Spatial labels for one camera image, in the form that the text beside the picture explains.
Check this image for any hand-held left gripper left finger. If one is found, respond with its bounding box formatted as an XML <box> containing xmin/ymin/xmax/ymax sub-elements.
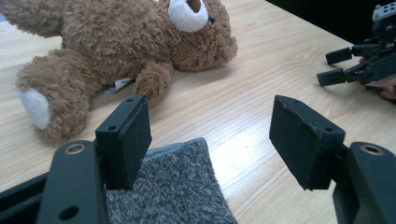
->
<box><xmin>94</xmin><ymin>94</ymin><xmax>153</xmax><ymax>191</ymax></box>

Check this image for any brown teddy bear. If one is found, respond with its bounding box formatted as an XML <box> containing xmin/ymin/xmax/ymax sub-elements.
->
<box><xmin>0</xmin><ymin>0</ymin><xmax>239</xmax><ymax>146</ymax></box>

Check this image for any grey fuzzy cloth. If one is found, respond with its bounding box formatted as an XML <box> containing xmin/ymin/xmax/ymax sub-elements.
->
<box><xmin>106</xmin><ymin>136</ymin><xmax>239</xmax><ymax>224</ymax></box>

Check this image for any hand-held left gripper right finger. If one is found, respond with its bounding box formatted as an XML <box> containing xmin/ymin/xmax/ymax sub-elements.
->
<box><xmin>269</xmin><ymin>95</ymin><xmax>347</xmax><ymax>190</ymax></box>

